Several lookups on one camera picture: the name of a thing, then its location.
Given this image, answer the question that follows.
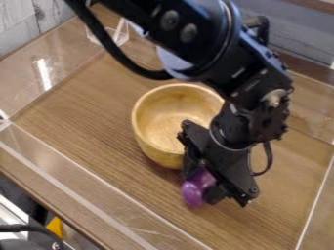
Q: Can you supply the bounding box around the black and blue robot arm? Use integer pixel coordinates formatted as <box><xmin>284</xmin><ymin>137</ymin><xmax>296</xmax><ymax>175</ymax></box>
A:
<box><xmin>64</xmin><ymin>0</ymin><xmax>294</xmax><ymax>206</ymax></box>

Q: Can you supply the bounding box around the clear acrylic corner bracket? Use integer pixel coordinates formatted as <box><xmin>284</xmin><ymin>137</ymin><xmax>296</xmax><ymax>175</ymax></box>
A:
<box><xmin>83</xmin><ymin>18</ymin><xmax>129</xmax><ymax>50</ymax></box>

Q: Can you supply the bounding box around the yellow and black equipment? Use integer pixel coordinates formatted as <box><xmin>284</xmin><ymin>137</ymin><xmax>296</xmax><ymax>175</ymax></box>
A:
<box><xmin>44</xmin><ymin>215</ymin><xmax>83</xmax><ymax>250</ymax></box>

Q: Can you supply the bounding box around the purple toy eggplant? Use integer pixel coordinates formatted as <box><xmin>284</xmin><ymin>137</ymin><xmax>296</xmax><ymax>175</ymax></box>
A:
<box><xmin>182</xmin><ymin>170</ymin><xmax>216</xmax><ymax>206</ymax></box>

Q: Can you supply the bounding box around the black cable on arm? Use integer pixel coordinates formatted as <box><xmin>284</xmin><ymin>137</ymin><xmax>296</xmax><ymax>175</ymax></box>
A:
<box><xmin>64</xmin><ymin>0</ymin><xmax>175</xmax><ymax>81</ymax></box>

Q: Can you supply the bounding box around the clear acrylic front wall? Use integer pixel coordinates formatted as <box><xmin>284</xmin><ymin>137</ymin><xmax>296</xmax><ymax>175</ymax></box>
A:
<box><xmin>0</xmin><ymin>112</ymin><xmax>214</xmax><ymax>250</ymax></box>

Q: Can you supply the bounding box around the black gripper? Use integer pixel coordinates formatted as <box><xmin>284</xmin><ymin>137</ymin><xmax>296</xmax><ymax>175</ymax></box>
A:
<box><xmin>178</xmin><ymin>77</ymin><xmax>294</xmax><ymax>206</ymax></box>

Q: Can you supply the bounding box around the brown wooden bowl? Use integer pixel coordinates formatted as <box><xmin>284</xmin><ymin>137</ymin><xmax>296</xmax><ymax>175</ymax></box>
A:
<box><xmin>131</xmin><ymin>83</ymin><xmax>224</xmax><ymax>170</ymax></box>

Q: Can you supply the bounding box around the black cable lower left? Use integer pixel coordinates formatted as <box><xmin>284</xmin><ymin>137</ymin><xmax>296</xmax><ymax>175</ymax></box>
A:
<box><xmin>0</xmin><ymin>224</ymin><xmax>67</xmax><ymax>250</ymax></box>

